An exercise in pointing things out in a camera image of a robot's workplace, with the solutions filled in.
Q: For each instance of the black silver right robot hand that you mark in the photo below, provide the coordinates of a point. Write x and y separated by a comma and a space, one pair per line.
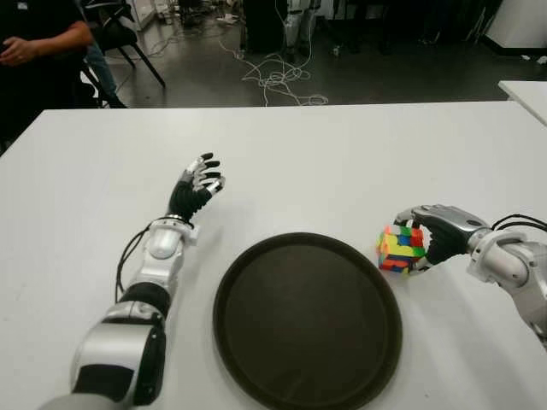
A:
448, 239

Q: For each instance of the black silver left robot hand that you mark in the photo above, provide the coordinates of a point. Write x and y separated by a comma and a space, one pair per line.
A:
186, 198

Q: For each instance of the multicoloured Rubik's cube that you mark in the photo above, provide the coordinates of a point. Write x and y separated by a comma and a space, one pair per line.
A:
397, 252

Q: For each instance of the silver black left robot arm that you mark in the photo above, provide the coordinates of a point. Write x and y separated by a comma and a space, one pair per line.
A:
162, 243

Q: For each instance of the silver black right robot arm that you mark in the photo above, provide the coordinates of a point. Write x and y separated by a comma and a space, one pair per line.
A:
513, 265

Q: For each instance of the round dark brown plate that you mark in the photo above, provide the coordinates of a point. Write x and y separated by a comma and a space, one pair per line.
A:
307, 320

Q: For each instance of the white side table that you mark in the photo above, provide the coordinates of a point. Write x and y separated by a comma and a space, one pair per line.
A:
527, 96

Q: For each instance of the black chair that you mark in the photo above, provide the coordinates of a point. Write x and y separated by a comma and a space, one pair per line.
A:
119, 36

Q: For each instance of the white display cabinet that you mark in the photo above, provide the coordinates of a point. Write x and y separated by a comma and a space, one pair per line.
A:
143, 15

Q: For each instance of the tall black cabinet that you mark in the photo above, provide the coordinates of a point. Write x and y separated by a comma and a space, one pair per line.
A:
262, 25

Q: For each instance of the silver standing robot legs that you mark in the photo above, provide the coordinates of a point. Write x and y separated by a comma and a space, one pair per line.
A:
295, 27

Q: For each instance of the person in black shirt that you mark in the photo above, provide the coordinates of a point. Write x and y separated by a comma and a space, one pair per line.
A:
34, 51

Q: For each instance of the white cabinet with black base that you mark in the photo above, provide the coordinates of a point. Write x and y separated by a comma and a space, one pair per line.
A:
519, 23

